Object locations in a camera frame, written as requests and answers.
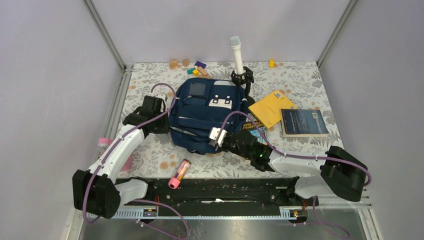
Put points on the long tan wooden block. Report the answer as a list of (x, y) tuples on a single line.
[(202, 73)]

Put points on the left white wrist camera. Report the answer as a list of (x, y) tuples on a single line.
[(164, 100)]

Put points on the purple toy block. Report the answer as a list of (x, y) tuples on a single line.
[(200, 64)]

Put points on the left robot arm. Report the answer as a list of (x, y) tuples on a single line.
[(96, 190)]

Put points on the yellow toy block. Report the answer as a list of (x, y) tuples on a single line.
[(271, 63)]

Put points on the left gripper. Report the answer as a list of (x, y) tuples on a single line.
[(164, 129)]

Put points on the yellow book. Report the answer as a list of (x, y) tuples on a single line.
[(268, 109)]

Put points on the round wooden block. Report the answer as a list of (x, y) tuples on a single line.
[(185, 62)]

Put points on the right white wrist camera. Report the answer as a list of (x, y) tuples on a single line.
[(216, 136)]

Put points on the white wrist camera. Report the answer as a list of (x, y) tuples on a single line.
[(164, 100), (216, 136)]

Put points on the black microphone stand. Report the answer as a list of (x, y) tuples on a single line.
[(245, 78)]

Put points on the small yellow block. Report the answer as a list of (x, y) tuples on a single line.
[(195, 72)]

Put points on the navy blue student backpack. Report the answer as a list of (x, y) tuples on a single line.
[(202, 104)]

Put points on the white microphone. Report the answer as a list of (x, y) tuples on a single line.
[(235, 44)]

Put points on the pink box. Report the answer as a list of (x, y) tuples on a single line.
[(104, 143)]

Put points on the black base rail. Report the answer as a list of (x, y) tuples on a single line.
[(222, 197)]

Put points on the treehouse story paperback book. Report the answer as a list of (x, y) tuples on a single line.
[(261, 133)]

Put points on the dark blue book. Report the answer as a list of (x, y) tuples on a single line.
[(297, 123)]

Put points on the pink-capped clear tube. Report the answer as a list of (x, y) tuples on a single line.
[(181, 170)]

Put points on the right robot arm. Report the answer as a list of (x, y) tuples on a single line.
[(335, 171)]

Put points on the teal toy block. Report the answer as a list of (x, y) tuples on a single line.
[(191, 70)]

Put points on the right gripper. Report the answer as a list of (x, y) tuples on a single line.
[(223, 146)]

